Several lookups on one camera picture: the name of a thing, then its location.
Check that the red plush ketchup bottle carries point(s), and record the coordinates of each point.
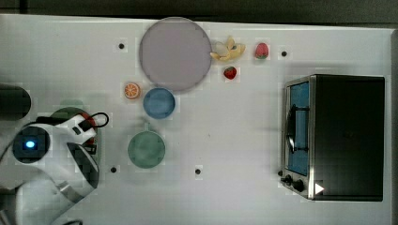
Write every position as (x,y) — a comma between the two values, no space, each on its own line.
(88,123)

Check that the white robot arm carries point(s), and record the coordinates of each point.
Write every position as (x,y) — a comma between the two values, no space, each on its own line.
(48,168)

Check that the blue bowl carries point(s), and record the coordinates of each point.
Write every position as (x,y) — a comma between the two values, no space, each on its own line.
(159,103)

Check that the red strawberry toy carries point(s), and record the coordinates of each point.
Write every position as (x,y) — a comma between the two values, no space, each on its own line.
(230,73)

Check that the large purple plate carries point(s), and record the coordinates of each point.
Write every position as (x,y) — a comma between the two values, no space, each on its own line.
(174,53)

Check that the green metal mug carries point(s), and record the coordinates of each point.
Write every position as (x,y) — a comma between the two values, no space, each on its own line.
(147,148)

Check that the peeled banana toy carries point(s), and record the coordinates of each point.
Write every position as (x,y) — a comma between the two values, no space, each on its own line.
(228,50)

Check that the orange slice toy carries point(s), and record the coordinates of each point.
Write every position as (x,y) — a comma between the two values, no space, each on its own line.
(132,90)

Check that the pink strawberry toy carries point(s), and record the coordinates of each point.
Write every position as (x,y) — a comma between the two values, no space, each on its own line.
(261,51)

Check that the black toaster oven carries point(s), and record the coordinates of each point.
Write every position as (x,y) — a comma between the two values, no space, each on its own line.
(333,137)

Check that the black round pot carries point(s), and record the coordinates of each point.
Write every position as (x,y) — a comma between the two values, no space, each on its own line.
(15,102)

